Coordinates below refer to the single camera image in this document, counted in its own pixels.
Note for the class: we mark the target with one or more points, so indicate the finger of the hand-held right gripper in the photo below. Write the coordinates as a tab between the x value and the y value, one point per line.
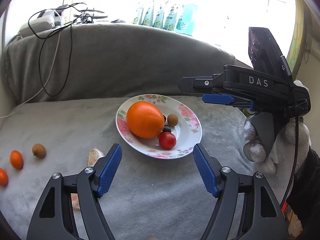
195	84
217	99

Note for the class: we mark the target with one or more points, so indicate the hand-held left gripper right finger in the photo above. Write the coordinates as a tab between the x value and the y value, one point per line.
203	170

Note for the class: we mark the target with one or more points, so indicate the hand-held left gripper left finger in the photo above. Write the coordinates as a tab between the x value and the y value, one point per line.
110	167

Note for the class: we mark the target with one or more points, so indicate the peeled pomelo segment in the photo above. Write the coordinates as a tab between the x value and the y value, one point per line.
95	156

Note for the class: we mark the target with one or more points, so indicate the brown longan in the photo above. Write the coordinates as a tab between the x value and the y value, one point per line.
38	151
172	119

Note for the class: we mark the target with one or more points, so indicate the floral white plate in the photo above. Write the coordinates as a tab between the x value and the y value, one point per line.
186	130

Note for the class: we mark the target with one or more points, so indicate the red cherry tomato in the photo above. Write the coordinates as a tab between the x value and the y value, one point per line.
167	140

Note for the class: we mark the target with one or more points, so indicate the large orange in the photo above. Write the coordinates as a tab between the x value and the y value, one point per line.
145	120

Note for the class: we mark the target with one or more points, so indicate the small tangerine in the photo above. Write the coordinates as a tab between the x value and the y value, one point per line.
3	177
16	159

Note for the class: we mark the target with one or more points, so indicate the person's right forearm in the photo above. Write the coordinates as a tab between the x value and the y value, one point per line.
307	185

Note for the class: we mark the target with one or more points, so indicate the person's right hand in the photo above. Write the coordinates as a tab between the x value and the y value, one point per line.
257	152

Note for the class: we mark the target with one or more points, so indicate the blue detergent bottle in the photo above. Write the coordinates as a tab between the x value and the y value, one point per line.
186	20

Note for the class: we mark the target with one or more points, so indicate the white power strip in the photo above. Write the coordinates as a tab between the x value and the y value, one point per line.
32	27

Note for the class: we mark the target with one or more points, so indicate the charger adapter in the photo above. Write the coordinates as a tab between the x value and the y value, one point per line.
50	13

